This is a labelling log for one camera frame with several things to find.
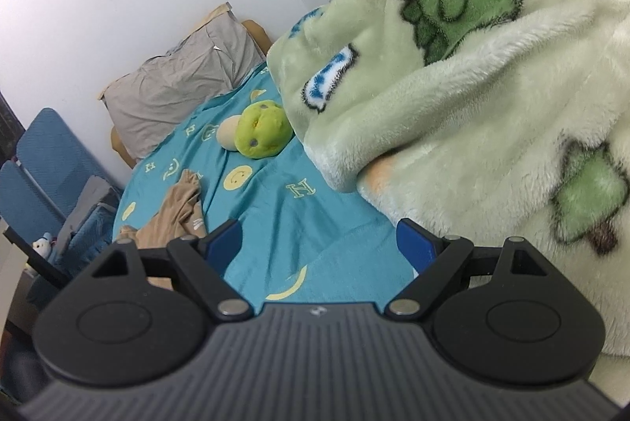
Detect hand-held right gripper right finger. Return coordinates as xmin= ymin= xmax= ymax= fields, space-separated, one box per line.
xmin=385 ymin=218 xmax=550 ymax=320

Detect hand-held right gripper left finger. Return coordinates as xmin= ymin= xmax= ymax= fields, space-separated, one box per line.
xmin=91 ymin=219 xmax=255 ymax=321

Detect tan garment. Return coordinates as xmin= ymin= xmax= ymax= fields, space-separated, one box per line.
xmin=118 ymin=168 xmax=210 ymax=291

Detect teal printed bedsheet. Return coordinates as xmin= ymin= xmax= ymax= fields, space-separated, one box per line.
xmin=111 ymin=62 xmax=417 ymax=304

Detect beige plush ball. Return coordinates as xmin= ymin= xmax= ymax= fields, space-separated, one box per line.
xmin=216 ymin=116 xmax=242 ymax=151

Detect green plush toy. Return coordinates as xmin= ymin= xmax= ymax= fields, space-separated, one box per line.
xmin=233 ymin=100 xmax=295 ymax=160

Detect blue denim jeans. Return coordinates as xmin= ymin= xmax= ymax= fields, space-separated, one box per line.
xmin=48 ymin=202 xmax=120 ymax=300

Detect green dinosaur print fleece blanket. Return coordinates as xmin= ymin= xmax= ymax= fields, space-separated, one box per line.
xmin=266 ymin=0 xmax=630 ymax=359

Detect grey pillow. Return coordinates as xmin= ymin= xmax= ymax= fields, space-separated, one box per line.
xmin=100 ymin=15 xmax=269 ymax=159

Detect small white plush toy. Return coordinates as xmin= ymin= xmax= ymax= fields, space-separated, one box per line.
xmin=31 ymin=232 xmax=58 ymax=262

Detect blue padded chair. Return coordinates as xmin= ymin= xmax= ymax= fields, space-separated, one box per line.
xmin=0 ymin=162 xmax=70 ymax=289
xmin=16 ymin=107 xmax=115 ymax=215

